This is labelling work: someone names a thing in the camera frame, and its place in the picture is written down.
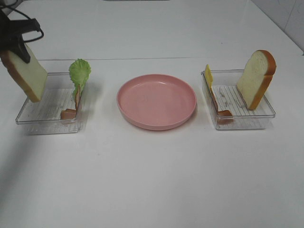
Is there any pink round plate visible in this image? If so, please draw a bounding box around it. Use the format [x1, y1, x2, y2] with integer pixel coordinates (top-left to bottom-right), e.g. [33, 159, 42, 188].
[116, 74, 197, 131]

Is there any clear plastic tray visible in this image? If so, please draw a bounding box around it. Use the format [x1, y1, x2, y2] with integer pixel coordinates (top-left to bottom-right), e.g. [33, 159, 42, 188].
[201, 69, 276, 130]
[15, 72, 89, 135]

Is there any clear plastic tray left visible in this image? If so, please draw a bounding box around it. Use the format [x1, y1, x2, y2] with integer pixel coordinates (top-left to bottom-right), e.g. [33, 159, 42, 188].
[15, 72, 89, 135]

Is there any green lettuce leaf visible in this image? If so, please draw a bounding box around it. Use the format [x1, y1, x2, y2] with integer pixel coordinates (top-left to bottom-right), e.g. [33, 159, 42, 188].
[69, 59, 91, 91]

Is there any clear plastic tray right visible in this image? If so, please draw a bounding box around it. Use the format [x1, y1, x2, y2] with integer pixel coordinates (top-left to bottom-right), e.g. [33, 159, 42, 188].
[201, 69, 276, 130]

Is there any yellow cheese slice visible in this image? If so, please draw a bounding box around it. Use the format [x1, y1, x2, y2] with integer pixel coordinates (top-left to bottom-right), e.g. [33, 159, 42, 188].
[205, 64, 213, 90]

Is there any bacon strip tray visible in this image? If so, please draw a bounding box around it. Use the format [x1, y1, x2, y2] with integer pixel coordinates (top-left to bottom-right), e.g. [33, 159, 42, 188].
[60, 85, 81, 120]
[210, 86, 233, 118]

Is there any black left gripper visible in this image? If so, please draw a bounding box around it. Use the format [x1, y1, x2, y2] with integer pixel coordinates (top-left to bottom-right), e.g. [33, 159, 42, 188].
[0, 10, 40, 63]

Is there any bread slice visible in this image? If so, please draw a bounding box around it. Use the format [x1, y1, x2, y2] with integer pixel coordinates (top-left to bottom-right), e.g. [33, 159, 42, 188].
[236, 50, 276, 110]
[0, 45, 48, 103]

